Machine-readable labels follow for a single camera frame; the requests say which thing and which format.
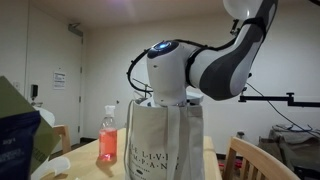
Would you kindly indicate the wooden chair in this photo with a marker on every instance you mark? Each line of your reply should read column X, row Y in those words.
column 257, row 164
column 63, row 132

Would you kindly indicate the dark blue chip bag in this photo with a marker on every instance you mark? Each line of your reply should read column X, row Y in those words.
column 16, row 145

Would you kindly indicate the grey cluttered couch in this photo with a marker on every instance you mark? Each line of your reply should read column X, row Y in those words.
column 297, row 148

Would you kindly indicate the wooden chair left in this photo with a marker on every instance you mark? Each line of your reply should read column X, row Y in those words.
column 63, row 132

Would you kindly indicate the black door lock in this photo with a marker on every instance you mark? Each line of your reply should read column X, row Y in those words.
column 34, row 91

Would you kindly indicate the pink liquid soap bottle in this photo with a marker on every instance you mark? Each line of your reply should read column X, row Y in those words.
column 108, row 135

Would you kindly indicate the white door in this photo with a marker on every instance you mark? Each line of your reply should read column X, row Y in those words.
column 54, row 64

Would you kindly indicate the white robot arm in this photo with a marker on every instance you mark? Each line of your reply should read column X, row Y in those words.
column 219, row 72

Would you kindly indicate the white canvas tote bag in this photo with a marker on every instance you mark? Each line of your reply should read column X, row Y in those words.
column 164, row 143

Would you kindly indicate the wooden chair right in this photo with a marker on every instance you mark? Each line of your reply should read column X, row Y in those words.
column 257, row 164

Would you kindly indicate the white paper notice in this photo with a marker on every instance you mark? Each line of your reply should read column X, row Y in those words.
column 59, row 80

